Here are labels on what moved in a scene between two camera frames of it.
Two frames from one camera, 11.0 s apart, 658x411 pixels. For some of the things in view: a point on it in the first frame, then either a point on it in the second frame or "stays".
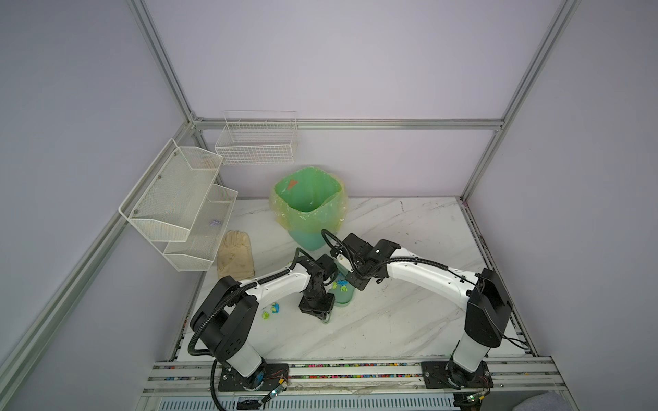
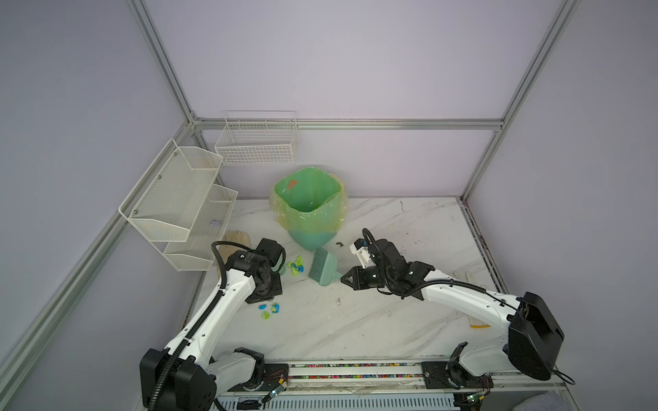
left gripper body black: (315, 303) -> (266, 291)
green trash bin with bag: (307, 202) stays
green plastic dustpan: (343, 291) -> (281, 260)
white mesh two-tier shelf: (178, 207) stays
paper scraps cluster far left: (275, 308) stays
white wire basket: (258, 137) stays
